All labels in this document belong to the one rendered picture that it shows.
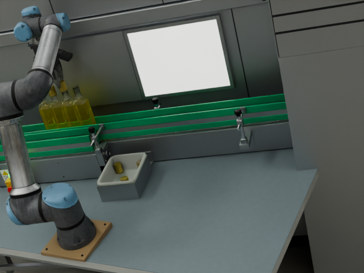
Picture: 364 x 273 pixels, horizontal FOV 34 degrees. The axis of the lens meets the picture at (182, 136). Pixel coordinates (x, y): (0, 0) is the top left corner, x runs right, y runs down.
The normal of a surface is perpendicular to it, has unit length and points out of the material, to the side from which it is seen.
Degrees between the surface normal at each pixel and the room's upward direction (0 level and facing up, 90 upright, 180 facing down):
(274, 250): 0
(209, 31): 90
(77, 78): 90
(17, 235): 0
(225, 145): 90
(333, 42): 90
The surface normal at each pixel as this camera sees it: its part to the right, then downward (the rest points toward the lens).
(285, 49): -0.19, 0.51
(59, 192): -0.11, -0.83
